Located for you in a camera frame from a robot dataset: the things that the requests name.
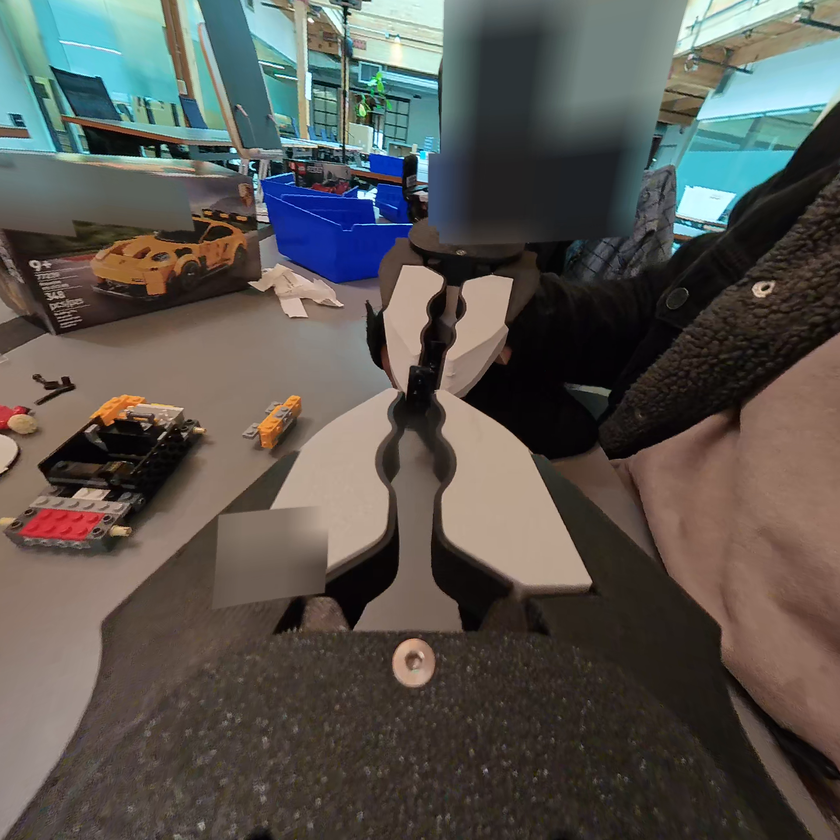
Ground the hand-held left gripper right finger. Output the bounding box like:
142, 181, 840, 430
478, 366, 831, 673
432, 390, 595, 597

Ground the black tripod stand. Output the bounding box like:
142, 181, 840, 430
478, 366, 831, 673
331, 0, 366, 165

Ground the long background table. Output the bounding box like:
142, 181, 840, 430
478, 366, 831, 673
62, 114, 232, 150

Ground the pink sweatshirt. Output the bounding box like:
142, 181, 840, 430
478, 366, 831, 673
610, 335, 840, 770

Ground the grey divider panel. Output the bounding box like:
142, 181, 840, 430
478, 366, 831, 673
196, 0, 284, 159

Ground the dark toy box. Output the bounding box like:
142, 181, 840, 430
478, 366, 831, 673
285, 159, 353, 195

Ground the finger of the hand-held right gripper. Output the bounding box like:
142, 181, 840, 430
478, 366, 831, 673
382, 264, 454, 395
445, 274, 517, 400

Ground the plaid shirt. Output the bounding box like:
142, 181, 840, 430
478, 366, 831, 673
570, 163, 677, 280

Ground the long black orange brick strip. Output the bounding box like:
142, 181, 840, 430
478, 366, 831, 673
406, 341, 457, 473

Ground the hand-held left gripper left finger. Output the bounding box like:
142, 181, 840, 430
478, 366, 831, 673
271, 387, 401, 575

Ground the crumpled white paper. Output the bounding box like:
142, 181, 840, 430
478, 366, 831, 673
247, 263, 345, 321

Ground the yellow car toy box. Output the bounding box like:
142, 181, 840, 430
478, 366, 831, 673
0, 152, 264, 336

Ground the orange grey brick assembly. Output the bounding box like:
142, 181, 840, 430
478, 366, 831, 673
242, 395, 303, 451

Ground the black brick car chassis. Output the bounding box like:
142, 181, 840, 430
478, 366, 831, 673
0, 393, 206, 556

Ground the black office chair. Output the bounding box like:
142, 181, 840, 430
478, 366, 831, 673
49, 65, 143, 156

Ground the black hinge brick piece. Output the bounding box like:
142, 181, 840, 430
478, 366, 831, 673
32, 373, 77, 405

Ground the grey desk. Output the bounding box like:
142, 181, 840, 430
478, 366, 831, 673
0, 233, 657, 828

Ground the potted plant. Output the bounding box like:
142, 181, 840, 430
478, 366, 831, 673
357, 70, 395, 119

